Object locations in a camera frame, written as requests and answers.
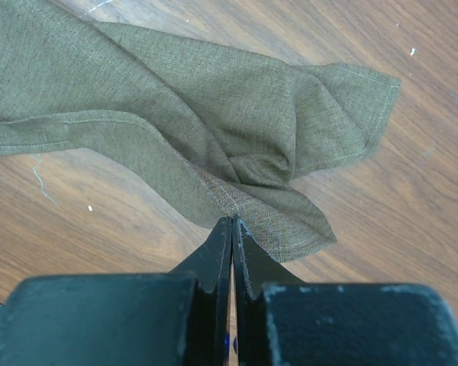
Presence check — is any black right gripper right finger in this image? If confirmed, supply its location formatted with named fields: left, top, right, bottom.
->
left=232, top=217, right=458, bottom=365

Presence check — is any brown cloth napkin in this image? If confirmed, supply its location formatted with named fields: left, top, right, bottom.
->
left=0, top=1, right=400, bottom=262

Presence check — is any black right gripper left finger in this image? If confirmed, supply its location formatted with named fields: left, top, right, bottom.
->
left=0, top=218, right=233, bottom=365

